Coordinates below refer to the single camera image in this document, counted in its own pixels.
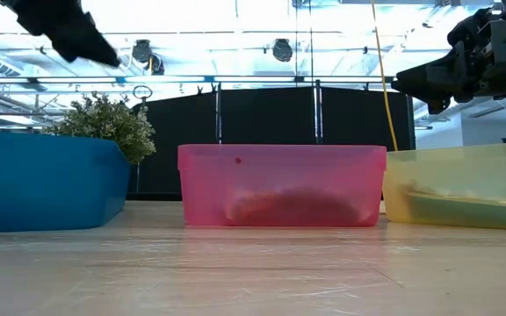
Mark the black room divider screen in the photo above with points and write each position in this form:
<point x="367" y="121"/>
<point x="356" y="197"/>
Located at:
<point x="270" y="118"/>

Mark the yellow plastic bin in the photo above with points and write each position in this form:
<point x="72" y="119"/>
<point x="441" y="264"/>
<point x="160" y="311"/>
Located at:
<point x="455" y="171"/>

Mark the small green artificial plant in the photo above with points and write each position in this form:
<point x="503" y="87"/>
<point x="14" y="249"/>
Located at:
<point x="108" y="123"/>

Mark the horizontal metal truss bar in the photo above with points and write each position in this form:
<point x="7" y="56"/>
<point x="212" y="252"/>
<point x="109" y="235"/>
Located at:
<point x="253" y="79"/>

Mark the black ceiling spotlight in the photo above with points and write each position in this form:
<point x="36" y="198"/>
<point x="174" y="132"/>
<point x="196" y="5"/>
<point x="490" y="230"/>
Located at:
<point x="157" y="66"/>
<point x="142" y="50"/>
<point x="282" y="49"/>

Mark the orange brown granola bar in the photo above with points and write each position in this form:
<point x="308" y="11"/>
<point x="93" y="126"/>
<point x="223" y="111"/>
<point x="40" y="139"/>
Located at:
<point x="327" y="210"/>

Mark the pink plastic bin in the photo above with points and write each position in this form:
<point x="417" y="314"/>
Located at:
<point x="279" y="167"/>

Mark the blue plastic bin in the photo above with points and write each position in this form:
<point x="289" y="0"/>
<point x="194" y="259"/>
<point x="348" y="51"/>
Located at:
<point x="38" y="184"/>

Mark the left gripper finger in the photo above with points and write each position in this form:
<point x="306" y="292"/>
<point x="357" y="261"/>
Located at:
<point x="90" y="48"/>

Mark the brown silver granola bar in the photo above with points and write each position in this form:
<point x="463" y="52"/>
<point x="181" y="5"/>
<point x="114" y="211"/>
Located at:
<point x="468" y="206"/>

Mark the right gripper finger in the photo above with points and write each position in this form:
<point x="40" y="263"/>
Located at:
<point x="446" y="68"/>
<point x="437" y="88"/>

